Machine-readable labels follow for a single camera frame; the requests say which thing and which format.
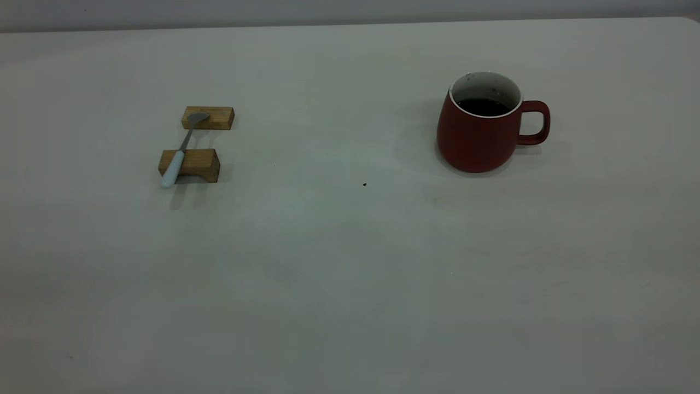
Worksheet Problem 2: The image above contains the red ceramic mug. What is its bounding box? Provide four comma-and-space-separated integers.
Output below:
436, 71, 551, 173

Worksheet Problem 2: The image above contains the spoon with pale blue handle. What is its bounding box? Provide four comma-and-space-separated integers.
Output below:
160, 112, 211, 189

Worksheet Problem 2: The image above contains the flat wooden block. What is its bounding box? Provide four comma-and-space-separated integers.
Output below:
182, 106, 235, 131

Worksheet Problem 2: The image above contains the arched wooden block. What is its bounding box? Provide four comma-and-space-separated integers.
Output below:
158, 148, 221, 184

